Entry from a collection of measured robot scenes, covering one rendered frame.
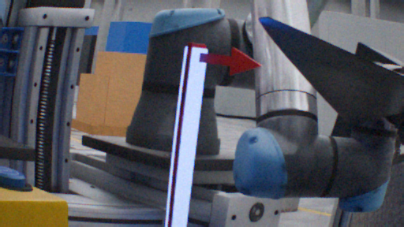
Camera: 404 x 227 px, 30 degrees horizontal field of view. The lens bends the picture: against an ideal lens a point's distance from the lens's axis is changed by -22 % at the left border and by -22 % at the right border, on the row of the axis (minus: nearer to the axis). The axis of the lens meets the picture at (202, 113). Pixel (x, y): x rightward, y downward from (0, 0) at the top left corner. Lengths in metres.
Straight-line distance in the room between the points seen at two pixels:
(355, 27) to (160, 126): 10.23
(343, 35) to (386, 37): 1.05
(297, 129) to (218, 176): 0.49
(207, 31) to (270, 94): 0.46
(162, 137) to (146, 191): 0.09
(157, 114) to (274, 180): 0.50
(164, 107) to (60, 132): 0.19
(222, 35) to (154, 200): 0.28
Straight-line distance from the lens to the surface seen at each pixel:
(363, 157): 1.01
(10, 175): 0.59
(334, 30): 11.95
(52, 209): 0.58
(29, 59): 1.33
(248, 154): 0.96
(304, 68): 0.75
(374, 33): 11.26
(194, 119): 0.79
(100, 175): 1.53
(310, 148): 0.97
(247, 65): 0.76
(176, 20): 1.43
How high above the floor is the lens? 1.18
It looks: 3 degrees down
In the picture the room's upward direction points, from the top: 7 degrees clockwise
